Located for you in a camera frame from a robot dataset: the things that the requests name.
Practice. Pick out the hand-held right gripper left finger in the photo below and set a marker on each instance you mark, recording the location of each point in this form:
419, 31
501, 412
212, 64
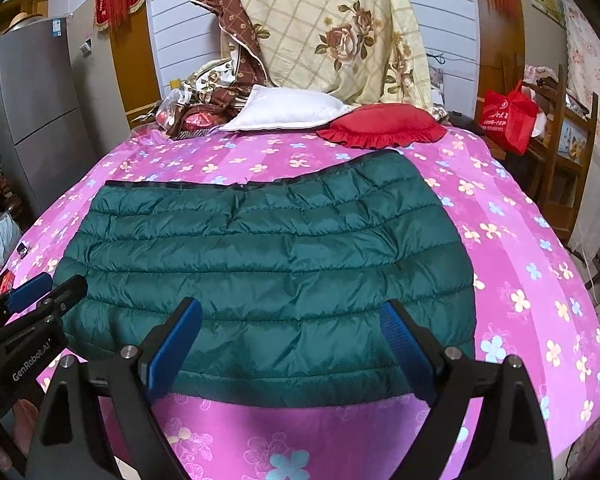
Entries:
175, 347

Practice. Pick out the brown wooden cabinet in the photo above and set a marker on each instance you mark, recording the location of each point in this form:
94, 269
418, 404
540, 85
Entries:
500, 25

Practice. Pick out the white pillow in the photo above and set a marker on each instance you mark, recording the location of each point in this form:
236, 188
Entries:
280, 107

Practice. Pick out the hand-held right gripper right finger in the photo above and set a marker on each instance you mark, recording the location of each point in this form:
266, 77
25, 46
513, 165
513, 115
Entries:
405, 355

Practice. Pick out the brown patterned blanket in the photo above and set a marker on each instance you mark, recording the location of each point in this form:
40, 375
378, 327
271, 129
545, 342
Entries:
230, 25

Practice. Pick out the person's left hand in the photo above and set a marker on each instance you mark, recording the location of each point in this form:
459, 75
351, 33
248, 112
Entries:
27, 430

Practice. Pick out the wooden chair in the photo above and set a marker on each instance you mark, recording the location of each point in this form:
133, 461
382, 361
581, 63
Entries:
570, 160

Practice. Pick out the white plastic bag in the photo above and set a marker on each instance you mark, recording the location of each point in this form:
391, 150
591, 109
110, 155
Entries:
0, 240

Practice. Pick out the cream floral quilt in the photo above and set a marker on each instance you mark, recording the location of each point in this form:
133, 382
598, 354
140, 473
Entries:
325, 25

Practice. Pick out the straw hat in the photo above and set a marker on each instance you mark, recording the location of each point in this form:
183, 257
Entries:
22, 21

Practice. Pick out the brown wooden door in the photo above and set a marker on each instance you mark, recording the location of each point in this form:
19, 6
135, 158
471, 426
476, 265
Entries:
135, 60

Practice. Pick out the grey refrigerator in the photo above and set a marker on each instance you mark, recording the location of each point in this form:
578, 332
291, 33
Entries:
50, 110

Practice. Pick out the pink floral bedsheet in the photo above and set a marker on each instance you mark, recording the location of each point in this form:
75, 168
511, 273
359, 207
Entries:
520, 270

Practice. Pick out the red ruffled pillow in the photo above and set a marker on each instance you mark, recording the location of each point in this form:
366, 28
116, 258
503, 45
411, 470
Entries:
385, 122

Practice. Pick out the dark green puffer jacket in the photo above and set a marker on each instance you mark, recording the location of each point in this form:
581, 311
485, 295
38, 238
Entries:
270, 270

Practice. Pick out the red shopping bag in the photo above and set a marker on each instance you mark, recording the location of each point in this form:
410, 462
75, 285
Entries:
510, 115

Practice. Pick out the clear plastic bag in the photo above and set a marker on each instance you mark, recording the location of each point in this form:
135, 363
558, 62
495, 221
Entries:
172, 107

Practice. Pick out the wall poster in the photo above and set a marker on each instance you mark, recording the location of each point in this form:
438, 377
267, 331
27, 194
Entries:
545, 0

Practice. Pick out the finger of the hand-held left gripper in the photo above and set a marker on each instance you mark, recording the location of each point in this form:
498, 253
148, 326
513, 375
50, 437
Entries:
30, 290
67, 290

